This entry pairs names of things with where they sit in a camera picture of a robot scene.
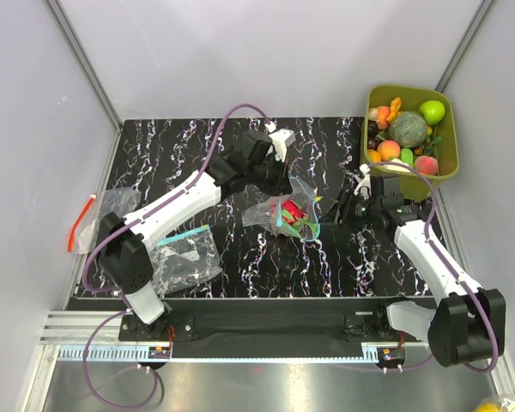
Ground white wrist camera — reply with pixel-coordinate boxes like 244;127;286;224
354;164;372;200
267;129;295;162

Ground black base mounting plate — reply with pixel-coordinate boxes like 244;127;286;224
118;296;412;342

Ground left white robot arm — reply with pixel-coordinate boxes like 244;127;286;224
96;129;295;340

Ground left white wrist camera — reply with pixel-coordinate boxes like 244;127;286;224
267;129;295;162

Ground clear bag on stack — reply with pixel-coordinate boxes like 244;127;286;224
149;225;222;295

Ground green cantaloupe melon toy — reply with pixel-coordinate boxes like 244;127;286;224
389;112;427;148

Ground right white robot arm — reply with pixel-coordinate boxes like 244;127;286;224
321;174;506;367

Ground olive green plastic bin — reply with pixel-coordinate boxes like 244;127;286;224
360;84;459;202

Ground red dragon fruit toy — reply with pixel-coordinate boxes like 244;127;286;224
270;199;320;241

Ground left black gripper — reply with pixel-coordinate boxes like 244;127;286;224
246;152;293;197

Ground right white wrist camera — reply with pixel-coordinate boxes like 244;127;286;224
354;164;372;200

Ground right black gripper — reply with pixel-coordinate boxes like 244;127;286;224
318;187;381;234

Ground clear bag teal zipper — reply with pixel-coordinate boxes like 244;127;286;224
242;176;322;242

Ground green apple toy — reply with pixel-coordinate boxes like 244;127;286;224
418;100;445;125

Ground peach toy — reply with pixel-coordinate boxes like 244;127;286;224
377;140;401;161
414;155;439;176

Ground yellow lemon toy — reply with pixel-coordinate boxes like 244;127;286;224
474;402;502;412

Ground clear bag orange zipper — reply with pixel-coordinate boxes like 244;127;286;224
66;187;142;255

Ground black marbled table mat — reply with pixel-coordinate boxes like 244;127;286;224
107;117;428;298

